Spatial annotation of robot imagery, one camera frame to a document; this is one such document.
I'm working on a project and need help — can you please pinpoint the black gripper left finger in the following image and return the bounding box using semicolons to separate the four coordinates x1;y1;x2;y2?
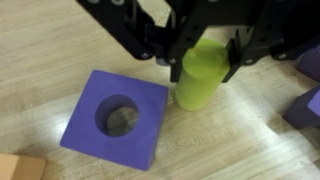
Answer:
75;0;214;83

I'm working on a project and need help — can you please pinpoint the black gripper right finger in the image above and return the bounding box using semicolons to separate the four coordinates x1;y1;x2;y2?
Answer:
221;0;320;84

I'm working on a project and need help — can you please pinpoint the yellow cylinder block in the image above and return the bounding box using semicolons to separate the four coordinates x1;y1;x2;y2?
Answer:
173;37;231;112

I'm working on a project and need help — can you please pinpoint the purple square block with hole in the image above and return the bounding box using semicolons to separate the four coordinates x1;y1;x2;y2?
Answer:
59;69;169;172

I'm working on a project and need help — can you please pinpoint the purple rectangular block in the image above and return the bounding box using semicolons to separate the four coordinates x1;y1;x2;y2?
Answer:
294;44;320;83

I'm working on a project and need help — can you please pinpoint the purple arch block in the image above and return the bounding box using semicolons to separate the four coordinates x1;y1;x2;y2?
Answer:
282;86;320;130

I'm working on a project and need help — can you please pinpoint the tan arch block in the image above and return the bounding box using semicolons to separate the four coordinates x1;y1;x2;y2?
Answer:
0;153;48;180

